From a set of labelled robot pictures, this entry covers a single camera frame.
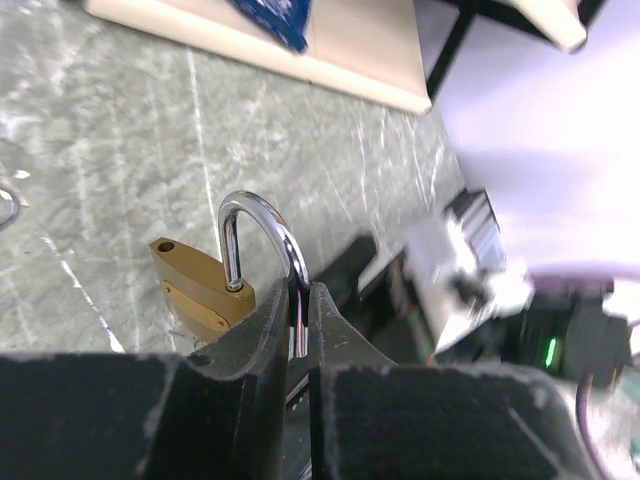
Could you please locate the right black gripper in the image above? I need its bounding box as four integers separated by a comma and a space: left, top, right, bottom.
314, 234, 505, 365

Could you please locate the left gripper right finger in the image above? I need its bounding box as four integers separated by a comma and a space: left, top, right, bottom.
308, 283, 596, 479

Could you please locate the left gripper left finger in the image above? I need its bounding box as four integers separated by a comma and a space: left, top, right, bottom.
1, 280, 289, 479

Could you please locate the brass padlock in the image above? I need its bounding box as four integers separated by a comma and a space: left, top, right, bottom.
149, 190, 311, 358

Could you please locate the beige three-tier shelf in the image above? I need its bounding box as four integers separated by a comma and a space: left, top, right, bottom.
83, 1, 602, 114

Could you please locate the blue snack bag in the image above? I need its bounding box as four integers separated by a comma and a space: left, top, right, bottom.
231, 0, 311, 53

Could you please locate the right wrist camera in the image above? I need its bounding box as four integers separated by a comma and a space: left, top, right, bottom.
403, 189, 534, 354

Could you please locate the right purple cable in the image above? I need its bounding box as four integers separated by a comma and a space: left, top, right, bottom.
529, 262, 640, 480

